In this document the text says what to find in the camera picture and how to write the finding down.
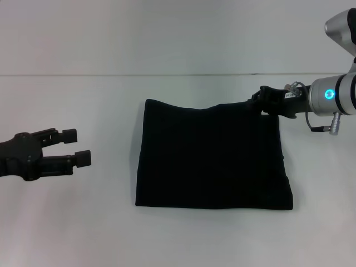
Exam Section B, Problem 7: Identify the dark right wrist cable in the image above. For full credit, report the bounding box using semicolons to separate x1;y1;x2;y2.
304;111;332;133

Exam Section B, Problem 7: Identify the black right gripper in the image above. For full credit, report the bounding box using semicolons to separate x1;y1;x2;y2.
247;85;311;119

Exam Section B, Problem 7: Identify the silver cable connector plug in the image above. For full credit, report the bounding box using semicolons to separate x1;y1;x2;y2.
284;81;303;97

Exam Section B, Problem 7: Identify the black shirt with FREE print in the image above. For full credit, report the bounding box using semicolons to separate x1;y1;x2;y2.
134;98;294;211

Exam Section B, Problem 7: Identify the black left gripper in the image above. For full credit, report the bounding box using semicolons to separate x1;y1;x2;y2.
0;127;92;182

